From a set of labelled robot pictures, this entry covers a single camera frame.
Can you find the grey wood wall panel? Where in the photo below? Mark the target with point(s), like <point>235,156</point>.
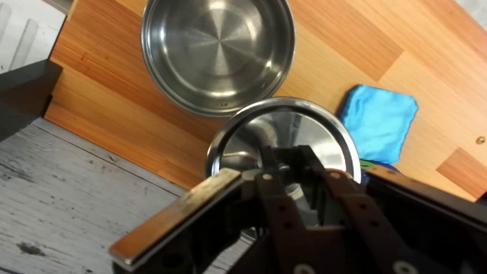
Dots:
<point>77,202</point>

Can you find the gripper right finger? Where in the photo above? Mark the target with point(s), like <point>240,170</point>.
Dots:
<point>386,228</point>

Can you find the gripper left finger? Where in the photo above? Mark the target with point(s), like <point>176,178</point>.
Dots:
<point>177,217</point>

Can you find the grey round bowl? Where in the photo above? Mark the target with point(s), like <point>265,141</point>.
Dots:
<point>305,126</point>

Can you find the small steel pot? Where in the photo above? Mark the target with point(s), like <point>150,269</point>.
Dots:
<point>218,54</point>

